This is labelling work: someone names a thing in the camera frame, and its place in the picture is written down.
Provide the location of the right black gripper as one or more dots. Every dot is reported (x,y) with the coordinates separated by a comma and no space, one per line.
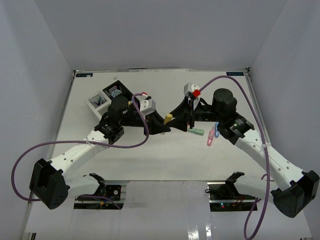
(181,123)

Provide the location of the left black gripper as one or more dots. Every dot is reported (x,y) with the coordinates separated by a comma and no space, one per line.
(155,123)

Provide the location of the pale yellow highlighter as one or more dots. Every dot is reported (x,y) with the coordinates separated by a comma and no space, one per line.
(167,118)

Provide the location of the blue gel pen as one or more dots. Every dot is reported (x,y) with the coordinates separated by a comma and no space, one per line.
(100,99)

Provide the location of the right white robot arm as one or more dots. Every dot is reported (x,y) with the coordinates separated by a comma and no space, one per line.
(290,189)

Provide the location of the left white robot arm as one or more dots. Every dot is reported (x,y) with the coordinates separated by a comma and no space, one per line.
(52,180)

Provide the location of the green highlighter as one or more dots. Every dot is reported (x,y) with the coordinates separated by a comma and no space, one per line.
(196,131)

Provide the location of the pink highlighter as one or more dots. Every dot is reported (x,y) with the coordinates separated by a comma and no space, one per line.
(211,136)

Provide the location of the blue small highlighter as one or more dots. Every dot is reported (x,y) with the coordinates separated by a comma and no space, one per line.
(216,131)

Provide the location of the black mesh pen holder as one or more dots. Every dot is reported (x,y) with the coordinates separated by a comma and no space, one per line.
(117,89)

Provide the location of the white slotted pen holder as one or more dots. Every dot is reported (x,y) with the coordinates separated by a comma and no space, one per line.
(98,111)

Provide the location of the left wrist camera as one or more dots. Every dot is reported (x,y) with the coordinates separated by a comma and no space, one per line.
(147,104)

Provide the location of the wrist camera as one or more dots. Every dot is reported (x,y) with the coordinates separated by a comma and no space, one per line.
(191,91)
(147,104)

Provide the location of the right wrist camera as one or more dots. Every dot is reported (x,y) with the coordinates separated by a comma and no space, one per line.
(191,91)

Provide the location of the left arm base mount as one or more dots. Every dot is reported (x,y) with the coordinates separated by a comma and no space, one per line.
(110,197)

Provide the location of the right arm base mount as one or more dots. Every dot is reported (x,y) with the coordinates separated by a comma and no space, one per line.
(224,199)

